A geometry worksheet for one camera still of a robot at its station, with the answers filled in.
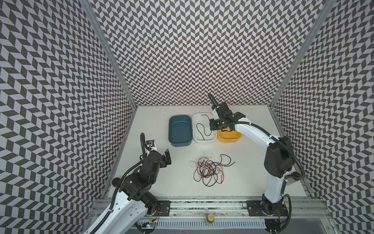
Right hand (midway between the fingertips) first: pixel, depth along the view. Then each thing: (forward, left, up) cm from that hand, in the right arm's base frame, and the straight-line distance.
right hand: (212, 123), depth 91 cm
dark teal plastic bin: (+1, +21, -8) cm, 23 cm away
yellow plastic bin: (-4, -11, -10) cm, 15 cm away
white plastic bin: (+5, +7, -13) cm, 15 cm away
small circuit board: (-51, +33, -11) cm, 62 cm away
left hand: (-20, +29, +4) cm, 35 cm away
